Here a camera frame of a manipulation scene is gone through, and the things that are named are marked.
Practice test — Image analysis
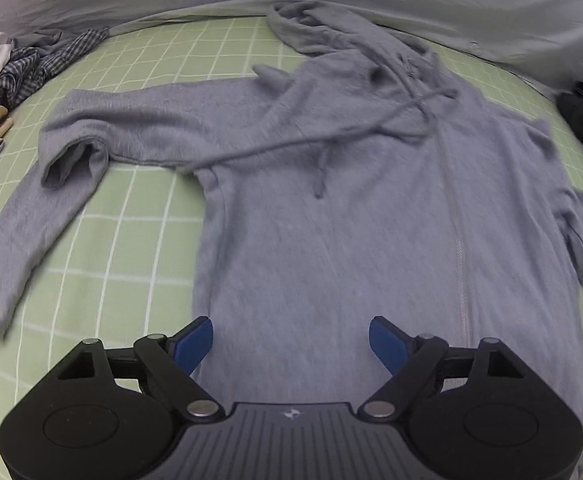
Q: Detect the grey zip hoodie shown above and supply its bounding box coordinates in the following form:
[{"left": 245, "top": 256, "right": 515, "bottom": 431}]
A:
[{"left": 0, "top": 1, "right": 583, "bottom": 480}]

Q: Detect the blue plaid shirt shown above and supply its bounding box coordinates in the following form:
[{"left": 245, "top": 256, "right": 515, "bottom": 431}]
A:
[{"left": 0, "top": 28, "right": 109, "bottom": 110}]

